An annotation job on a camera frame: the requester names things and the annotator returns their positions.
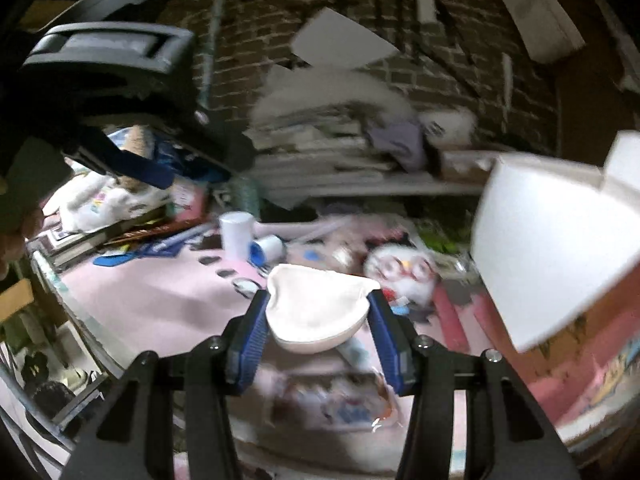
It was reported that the pink printed mat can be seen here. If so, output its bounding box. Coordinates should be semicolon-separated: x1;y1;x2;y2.
35;220;481;461

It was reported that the white shelf board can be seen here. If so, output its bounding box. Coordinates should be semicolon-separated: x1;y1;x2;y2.
265;179;482;199

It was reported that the red book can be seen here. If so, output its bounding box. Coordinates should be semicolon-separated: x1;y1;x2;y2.
107;185;212;242

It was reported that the brown cardboard box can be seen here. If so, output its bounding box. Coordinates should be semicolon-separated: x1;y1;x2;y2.
440;150;497;184

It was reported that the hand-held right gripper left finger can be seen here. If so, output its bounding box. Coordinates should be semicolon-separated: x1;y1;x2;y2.
60;289;273;480

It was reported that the grey pipe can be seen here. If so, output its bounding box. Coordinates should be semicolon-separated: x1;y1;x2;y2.
197;0;232;107

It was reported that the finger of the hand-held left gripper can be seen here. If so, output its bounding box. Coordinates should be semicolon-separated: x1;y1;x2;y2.
164;108;255;172
64;126;176;191

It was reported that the white plush toy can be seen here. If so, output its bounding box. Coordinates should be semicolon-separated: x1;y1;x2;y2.
56;169;172;232

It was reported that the white panda print bowl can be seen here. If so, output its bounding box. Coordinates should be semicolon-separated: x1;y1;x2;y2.
420;106;479;144

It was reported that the teal label water bottle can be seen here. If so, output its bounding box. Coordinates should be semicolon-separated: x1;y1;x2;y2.
227;174;262;217

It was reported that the white and blue tape roll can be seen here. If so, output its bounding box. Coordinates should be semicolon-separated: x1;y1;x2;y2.
250;235;287;267

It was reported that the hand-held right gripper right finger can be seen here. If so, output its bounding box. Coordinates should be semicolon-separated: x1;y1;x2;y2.
366;289;583;480

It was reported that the purple cloth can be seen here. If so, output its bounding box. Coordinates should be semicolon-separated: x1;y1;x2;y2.
367;120;429;172

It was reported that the person's left hand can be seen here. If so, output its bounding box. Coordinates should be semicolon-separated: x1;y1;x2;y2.
0;206;47;282

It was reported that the white fluffy plush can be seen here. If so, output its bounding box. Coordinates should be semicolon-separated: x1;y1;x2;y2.
255;66;417;127

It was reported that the stack of books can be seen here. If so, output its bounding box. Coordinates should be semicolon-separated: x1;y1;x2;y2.
245;100;426;197

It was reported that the white cardboard box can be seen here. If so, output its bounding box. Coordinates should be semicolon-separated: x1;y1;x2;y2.
470;130;640;354

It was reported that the white cylindrical bottle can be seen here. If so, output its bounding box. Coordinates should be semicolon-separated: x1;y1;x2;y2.
219;211;256;263

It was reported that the dark blue bag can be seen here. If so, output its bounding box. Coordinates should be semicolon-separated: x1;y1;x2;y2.
150;130;227;182

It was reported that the white paper sheet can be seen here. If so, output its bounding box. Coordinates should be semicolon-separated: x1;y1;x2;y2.
291;7;401;69
499;0;587;64

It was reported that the pale pink heart-shaped dish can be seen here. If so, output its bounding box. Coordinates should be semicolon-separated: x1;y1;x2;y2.
264;263;382;355

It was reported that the white plush with red glasses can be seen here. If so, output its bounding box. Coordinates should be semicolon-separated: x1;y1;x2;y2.
362;244;442;307

